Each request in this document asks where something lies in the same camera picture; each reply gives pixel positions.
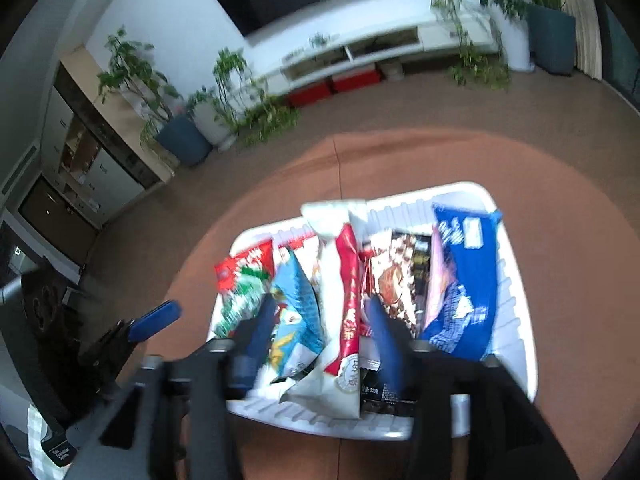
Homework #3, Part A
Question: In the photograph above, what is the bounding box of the long black snack packet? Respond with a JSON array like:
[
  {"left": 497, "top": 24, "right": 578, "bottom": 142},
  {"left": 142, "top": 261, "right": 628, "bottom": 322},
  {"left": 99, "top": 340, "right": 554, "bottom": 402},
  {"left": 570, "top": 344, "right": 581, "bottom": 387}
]
[{"left": 359, "top": 229, "right": 434, "bottom": 407}]

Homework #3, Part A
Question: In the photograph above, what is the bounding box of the plant in white ribbed pot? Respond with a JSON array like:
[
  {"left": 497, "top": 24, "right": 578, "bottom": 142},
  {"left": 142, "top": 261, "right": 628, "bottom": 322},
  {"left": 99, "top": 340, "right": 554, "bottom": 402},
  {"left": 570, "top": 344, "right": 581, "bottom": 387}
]
[{"left": 187, "top": 87, "right": 239, "bottom": 152}]

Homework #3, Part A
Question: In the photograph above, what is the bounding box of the blue panda snack packet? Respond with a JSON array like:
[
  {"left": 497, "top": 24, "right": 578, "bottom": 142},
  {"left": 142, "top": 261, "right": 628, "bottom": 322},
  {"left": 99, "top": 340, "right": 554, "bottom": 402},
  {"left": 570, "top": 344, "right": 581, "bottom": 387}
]
[{"left": 269, "top": 246, "right": 327, "bottom": 387}]

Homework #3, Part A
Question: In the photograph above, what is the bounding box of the plant in tall white pot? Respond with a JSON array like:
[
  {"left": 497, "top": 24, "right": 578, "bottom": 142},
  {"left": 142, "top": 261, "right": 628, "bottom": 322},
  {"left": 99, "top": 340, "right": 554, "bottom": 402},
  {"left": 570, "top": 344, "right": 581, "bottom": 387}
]
[{"left": 467, "top": 0, "right": 534, "bottom": 74}]

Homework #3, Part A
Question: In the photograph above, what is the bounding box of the white plastic tray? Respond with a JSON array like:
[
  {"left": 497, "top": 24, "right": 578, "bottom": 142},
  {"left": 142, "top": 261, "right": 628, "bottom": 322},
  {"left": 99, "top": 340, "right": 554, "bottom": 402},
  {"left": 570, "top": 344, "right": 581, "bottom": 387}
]
[{"left": 207, "top": 181, "right": 539, "bottom": 442}]

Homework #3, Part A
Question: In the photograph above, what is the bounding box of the large leaf plant in dark pot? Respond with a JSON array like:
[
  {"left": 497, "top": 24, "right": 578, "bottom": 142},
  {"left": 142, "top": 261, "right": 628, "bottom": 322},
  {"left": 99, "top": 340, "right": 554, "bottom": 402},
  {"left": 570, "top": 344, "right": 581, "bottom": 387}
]
[{"left": 495, "top": 0, "right": 579, "bottom": 77}]

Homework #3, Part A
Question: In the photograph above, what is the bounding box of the blue biscuit packet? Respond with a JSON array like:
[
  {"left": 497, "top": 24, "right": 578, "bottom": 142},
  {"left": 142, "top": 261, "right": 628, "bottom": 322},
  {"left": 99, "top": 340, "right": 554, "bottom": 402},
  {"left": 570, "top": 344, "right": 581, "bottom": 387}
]
[{"left": 416, "top": 202, "right": 504, "bottom": 362}]

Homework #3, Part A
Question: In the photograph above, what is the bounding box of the long pink snack packet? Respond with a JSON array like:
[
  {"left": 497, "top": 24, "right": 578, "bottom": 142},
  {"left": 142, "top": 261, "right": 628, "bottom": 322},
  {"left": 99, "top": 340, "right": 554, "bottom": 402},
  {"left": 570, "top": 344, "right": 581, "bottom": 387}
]
[{"left": 421, "top": 229, "right": 457, "bottom": 332}]

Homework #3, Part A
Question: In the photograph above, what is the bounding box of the trailing pothos plant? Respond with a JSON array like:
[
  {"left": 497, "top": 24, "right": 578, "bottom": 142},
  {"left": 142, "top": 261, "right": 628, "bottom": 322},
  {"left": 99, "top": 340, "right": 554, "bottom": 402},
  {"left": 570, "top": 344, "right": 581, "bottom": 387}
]
[{"left": 212, "top": 47, "right": 302, "bottom": 149}]

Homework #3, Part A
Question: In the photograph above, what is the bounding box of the glass sliding door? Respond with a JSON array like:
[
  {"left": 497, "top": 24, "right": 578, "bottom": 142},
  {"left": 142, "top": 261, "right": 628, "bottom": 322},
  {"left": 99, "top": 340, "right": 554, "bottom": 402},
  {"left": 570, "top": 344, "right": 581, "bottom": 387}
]
[{"left": 600, "top": 0, "right": 640, "bottom": 113}]

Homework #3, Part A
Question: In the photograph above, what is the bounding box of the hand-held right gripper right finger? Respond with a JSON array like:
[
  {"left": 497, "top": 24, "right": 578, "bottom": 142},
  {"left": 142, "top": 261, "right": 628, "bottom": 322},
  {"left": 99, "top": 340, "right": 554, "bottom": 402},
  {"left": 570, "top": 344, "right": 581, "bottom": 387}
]
[{"left": 366, "top": 294, "right": 581, "bottom": 480}]

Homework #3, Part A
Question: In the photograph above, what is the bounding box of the green snack packet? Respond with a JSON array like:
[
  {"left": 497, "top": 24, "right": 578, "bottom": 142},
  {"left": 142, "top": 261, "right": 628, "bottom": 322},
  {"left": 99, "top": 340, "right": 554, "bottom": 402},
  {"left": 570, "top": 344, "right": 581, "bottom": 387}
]
[{"left": 211, "top": 266, "right": 274, "bottom": 342}]

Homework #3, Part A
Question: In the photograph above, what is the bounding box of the orange brown snack packet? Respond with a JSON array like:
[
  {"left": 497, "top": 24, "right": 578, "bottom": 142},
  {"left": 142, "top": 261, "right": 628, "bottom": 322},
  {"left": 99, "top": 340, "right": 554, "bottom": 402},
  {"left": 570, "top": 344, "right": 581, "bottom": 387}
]
[{"left": 367, "top": 231, "right": 417, "bottom": 332}]

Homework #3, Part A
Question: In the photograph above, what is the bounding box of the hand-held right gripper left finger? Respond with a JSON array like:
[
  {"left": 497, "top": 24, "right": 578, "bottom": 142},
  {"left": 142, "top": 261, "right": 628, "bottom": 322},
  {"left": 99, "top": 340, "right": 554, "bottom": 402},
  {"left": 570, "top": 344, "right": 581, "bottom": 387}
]
[{"left": 65, "top": 292, "right": 281, "bottom": 480}]

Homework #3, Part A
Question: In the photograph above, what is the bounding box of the beige curtain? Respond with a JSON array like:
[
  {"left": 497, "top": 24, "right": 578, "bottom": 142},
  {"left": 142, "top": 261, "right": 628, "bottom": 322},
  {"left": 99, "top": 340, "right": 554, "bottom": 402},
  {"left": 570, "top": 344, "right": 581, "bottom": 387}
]
[{"left": 560, "top": 0, "right": 604, "bottom": 82}]

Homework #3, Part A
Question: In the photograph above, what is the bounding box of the small trailing plant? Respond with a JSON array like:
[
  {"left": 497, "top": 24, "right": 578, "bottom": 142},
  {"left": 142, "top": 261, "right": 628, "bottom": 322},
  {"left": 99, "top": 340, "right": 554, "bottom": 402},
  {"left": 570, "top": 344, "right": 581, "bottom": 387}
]
[{"left": 425, "top": 0, "right": 512, "bottom": 92}]

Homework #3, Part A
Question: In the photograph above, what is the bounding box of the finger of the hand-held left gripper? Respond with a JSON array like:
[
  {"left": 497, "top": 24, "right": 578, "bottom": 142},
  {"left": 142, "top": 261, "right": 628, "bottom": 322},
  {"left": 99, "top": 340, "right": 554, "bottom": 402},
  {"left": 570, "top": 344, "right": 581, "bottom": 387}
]
[{"left": 101, "top": 300, "right": 182, "bottom": 362}]

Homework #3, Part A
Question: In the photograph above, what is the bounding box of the white television cabinet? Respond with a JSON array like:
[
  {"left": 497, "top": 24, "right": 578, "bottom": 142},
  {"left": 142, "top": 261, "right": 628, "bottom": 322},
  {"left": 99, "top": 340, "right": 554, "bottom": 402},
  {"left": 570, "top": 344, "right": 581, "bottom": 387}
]
[{"left": 252, "top": 7, "right": 502, "bottom": 97}]

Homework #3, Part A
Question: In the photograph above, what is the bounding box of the tall plant in dark pot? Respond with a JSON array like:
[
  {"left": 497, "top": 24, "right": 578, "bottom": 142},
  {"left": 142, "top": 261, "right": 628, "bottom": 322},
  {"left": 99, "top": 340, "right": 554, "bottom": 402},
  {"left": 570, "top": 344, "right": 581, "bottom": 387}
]
[{"left": 97, "top": 27, "right": 214, "bottom": 169}]

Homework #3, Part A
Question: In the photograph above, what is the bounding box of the white and red snack bag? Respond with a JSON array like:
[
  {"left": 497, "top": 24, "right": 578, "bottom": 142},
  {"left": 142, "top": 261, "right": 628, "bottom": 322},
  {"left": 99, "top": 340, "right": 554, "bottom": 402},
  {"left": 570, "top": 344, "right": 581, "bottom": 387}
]
[{"left": 279, "top": 200, "right": 372, "bottom": 422}]

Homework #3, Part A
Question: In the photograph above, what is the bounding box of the red storage box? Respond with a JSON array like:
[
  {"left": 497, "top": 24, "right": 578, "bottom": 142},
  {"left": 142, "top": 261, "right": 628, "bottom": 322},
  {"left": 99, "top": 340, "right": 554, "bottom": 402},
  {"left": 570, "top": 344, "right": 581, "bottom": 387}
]
[
  {"left": 287, "top": 82, "right": 334, "bottom": 109},
  {"left": 331, "top": 66, "right": 380, "bottom": 94}
]

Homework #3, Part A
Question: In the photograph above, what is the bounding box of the wooden wall cabinet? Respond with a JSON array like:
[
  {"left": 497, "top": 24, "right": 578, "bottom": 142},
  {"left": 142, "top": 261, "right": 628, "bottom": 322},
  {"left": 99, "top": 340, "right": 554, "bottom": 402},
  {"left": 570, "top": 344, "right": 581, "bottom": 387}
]
[{"left": 0, "top": 47, "right": 177, "bottom": 272}]

